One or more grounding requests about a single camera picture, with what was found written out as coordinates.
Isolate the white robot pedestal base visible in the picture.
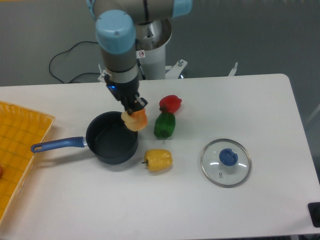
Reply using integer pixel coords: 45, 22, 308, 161
97, 18, 239, 83

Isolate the black cable on floor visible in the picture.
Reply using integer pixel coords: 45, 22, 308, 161
48, 41, 102, 84

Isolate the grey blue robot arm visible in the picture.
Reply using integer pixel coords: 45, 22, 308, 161
86, 0, 193, 115

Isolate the green bell pepper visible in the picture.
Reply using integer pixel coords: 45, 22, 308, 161
153, 112, 176, 139

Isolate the yellow bell pepper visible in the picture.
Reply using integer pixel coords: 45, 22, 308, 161
141, 149, 173, 172

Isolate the dark pot with blue handle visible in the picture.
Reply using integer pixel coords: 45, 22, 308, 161
30, 111, 138, 165

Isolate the yellow plastic basket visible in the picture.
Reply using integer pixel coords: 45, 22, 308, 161
0, 101, 55, 220

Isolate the black object at table corner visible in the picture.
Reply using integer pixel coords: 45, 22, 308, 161
307, 202, 320, 228

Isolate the round flower-shaped bread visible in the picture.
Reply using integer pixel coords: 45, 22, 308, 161
121, 108, 148, 132

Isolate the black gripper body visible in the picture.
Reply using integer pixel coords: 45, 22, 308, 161
104, 75, 143, 108

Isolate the glass lid with blue knob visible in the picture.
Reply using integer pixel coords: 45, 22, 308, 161
200, 138, 252, 188

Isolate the red bell pepper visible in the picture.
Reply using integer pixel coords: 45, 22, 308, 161
159, 95, 182, 114

